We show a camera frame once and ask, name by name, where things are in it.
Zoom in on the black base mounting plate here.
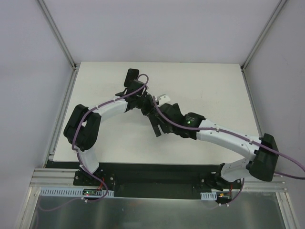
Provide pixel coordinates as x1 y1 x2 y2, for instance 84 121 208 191
46 161 242 200

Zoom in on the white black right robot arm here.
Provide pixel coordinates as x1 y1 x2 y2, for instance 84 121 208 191
144 95 278 190

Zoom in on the left aluminium frame post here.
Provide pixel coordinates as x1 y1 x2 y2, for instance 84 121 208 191
35 0 77 69

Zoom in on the right slotted cable duct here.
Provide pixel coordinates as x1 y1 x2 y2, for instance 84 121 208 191
200 191 217 201

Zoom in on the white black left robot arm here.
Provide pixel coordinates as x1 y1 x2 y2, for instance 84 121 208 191
63 80 147 186

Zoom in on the right aluminium frame post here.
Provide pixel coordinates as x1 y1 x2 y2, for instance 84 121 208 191
241 0 289 72

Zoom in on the slotted cable duct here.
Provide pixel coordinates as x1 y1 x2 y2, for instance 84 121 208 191
40 187 114 198
200 191 217 201

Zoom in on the shiny metal front sheet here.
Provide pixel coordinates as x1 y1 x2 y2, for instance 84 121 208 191
30 192 285 229

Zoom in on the left slotted cable duct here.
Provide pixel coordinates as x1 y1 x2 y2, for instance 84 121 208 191
40 187 114 198

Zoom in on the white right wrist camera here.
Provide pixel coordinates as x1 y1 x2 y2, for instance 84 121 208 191
156 94 171 106

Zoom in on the black phone case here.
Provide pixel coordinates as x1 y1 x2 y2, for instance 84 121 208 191
123 68 140 88

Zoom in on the aluminium frame post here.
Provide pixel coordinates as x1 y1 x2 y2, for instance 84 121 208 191
35 0 77 69
241 0 289 72

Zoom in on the aluminium front frame rail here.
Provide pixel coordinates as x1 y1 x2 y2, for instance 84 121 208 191
30 167 79 187

